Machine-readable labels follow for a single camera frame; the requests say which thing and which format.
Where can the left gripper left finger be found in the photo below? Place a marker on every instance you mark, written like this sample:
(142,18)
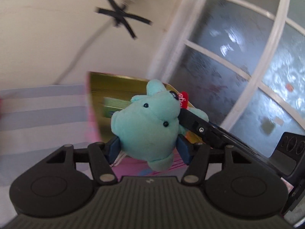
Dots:
(101,157)

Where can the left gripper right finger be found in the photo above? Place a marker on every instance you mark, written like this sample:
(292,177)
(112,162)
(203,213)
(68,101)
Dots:
(196,157)

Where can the teal plush toy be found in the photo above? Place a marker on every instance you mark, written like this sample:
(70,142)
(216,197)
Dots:
(148,128)

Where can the pink gold tin box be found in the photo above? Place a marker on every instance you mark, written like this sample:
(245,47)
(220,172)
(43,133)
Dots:
(107,94)

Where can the striped bed sheet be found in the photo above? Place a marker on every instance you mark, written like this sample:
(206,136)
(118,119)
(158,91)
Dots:
(34,123)

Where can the frosted glass window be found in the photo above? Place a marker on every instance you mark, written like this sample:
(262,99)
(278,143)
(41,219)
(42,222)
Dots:
(240,61)

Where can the black tape cross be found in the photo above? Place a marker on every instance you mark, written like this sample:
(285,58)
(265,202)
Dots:
(119,14)

